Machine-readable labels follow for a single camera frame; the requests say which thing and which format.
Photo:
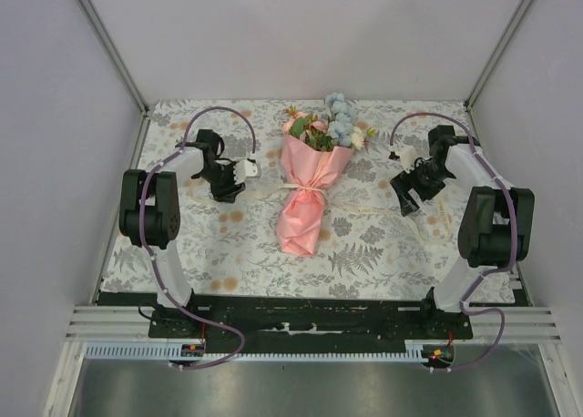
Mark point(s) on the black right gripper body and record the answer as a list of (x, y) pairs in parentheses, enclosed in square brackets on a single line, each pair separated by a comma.
[(425, 179)]

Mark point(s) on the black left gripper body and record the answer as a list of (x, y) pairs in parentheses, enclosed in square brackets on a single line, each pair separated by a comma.
[(222, 183)]

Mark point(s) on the cream ribbon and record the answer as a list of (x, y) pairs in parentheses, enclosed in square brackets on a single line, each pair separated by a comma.
[(263, 193)]

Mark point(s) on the orange fake rose stem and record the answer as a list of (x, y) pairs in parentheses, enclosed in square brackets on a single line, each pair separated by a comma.
[(298, 123)]

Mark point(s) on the pink wrapping paper sheet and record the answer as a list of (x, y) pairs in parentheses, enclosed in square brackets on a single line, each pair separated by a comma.
[(309, 172)]

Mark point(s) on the blue fake hydrangea stem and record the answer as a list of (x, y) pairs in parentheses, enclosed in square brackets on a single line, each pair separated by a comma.
[(341, 119)]

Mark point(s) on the pink fake rose stem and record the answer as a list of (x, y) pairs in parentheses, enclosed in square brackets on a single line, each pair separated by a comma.
[(316, 137)]

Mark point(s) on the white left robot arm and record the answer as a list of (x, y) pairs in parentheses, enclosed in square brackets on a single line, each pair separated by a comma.
[(149, 210)]

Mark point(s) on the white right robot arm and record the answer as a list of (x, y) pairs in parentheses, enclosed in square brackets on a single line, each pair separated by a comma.
[(495, 230)]

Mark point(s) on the floral patterned table mat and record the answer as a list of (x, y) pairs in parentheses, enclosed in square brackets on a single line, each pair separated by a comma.
[(233, 249)]

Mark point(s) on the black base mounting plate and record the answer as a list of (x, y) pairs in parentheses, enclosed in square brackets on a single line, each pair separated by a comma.
[(229, 323)]

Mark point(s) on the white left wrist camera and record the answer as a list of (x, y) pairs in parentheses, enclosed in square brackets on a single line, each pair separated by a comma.
[(239, 171)]

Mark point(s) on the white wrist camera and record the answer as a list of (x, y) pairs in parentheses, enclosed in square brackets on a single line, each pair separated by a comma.
[(239, 171), (406, 155)]

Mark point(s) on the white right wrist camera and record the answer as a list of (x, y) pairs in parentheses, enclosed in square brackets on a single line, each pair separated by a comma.
[(406, 155)]

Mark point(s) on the white slotted cable duct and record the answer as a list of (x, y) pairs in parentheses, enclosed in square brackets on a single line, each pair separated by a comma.
[(191, 352)]

